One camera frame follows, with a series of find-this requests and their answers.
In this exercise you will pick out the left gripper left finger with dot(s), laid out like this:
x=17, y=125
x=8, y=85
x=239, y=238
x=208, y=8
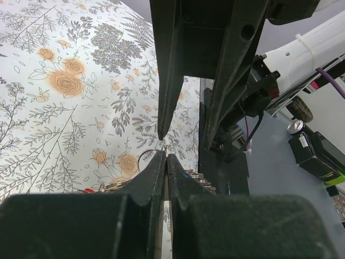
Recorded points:
x=122, y=224

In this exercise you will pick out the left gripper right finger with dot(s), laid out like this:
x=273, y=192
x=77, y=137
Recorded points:
x=242, y=226

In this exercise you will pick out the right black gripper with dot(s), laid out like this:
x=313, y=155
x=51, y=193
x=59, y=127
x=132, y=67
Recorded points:
x=215, y=40

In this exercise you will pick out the metal disc with keyrings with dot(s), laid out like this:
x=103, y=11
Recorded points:
x=154, y=177

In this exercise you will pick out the red key tag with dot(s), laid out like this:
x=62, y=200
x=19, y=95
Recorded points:
x=87, y=190

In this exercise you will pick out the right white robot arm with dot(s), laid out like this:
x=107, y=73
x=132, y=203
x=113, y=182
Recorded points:
x=300, y=58

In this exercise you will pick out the floral table mat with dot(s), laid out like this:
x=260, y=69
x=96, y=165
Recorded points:
x=79, y=98

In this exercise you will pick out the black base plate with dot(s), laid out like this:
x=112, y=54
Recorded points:
x=226, y=178

